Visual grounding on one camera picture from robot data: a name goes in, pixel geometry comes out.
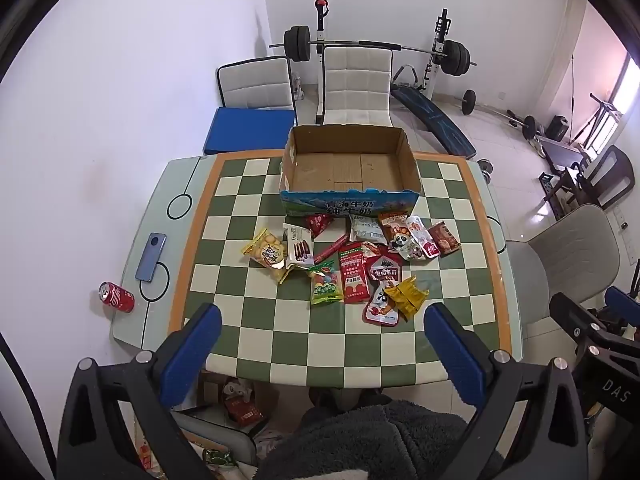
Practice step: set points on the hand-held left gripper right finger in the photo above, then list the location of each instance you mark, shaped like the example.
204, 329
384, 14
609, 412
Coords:
455, 355

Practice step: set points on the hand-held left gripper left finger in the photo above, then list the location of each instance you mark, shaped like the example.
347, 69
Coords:
192, 355

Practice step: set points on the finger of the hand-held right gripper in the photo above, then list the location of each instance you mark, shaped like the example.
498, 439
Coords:
622, 300
572, 320

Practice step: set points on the plain yellow snack packet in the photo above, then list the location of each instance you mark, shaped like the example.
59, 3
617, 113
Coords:
407, 296

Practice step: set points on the white red snack pouch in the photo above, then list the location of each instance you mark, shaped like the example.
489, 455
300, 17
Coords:
380, 308

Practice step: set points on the red white dark snack packet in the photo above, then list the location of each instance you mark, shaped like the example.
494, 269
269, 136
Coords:
385, 271

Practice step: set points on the brown pastry snack packet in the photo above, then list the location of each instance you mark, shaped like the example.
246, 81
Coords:
445, 238

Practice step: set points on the white red fish snack packet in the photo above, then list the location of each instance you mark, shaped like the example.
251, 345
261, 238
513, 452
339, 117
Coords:
424, 237

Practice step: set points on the yellow biscuit snack packet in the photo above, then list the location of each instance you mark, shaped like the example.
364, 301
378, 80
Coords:
265, 252

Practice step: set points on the white panda snack packet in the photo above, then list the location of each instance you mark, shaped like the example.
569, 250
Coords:
399, 240

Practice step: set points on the large red snack packet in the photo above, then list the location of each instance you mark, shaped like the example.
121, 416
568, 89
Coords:
356, 272

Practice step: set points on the green colourful candy packet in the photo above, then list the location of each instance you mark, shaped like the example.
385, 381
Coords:
325, 285

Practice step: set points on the orange brown snack packet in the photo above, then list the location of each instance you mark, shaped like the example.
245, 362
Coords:
392, 220

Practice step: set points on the white chocolate biscuit packet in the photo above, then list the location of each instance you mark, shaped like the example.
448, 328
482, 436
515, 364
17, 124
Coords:
298, 247

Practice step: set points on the silver white snack packet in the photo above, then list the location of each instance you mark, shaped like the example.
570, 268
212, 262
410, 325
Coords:
365, 228

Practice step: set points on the red sausage stick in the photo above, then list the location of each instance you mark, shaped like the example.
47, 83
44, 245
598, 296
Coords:
330, 250

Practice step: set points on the small red snack packet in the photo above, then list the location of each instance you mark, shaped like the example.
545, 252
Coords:
319, 223

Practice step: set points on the printed cardboard box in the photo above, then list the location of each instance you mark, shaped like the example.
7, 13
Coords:
350, 170

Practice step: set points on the grey plastic chair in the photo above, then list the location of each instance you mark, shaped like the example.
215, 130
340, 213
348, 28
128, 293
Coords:
570, 255

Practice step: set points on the white power strip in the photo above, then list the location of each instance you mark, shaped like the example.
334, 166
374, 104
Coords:
623, 219

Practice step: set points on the open brown carton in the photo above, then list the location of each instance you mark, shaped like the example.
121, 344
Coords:
267, 400

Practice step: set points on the red soda can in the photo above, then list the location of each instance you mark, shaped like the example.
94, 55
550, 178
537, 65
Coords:
117, 298

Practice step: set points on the blue smartphone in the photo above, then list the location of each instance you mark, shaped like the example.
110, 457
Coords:
151, 257

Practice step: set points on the grey fleece clothing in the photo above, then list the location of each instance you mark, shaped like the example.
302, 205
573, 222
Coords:
375, 440

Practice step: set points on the dark wooden chair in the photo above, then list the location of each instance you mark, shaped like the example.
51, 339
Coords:
607, 175

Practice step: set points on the black power strip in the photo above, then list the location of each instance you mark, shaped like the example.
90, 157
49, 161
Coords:
547, 187

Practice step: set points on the black treadmill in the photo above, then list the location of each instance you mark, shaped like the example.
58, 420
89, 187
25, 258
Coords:
562, 155

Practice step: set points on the chrome dumbbell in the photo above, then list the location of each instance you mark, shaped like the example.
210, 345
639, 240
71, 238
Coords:
487, 170

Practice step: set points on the black speaker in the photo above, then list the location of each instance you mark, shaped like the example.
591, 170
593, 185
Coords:
557, 129

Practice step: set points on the black metal stand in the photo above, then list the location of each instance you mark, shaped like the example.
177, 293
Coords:
600, 117

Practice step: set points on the short barbell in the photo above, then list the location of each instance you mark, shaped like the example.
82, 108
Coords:
527, 127

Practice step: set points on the black sit-up bench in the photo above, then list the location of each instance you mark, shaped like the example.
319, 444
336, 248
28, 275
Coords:
435, 120

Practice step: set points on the white padded chair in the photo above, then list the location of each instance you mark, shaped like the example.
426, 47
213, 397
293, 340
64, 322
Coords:
356, 85
255, 85

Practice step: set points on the long black barbell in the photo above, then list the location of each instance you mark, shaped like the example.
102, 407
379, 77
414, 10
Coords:
457, 58

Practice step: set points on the white barbell rack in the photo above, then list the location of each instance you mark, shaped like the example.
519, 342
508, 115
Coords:
440, 30

